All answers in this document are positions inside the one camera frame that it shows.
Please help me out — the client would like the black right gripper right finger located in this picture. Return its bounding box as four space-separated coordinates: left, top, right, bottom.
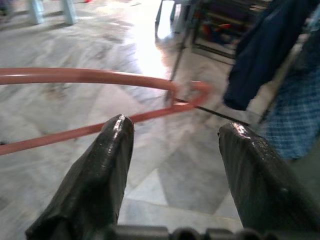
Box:
217 121 320 232

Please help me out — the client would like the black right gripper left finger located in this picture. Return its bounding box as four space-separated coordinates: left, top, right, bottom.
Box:
24 114 135 240

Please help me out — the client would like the pink plastic clothes hanger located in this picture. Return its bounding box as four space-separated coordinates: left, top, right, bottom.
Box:
0 67 212 157

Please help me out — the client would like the blue plaid garment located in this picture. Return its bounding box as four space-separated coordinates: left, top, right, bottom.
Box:
259 32 320 161

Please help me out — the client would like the black metal clothes rack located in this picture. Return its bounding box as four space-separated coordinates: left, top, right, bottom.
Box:
163 0 301 127

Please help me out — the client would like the navy garment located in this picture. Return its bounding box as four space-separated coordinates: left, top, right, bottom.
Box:
223 0 313 111

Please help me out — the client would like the light blue child chair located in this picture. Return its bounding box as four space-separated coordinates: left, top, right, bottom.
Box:
27 0 77 26

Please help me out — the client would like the small light blue stool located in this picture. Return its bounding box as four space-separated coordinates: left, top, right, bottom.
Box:
154 0 192 38

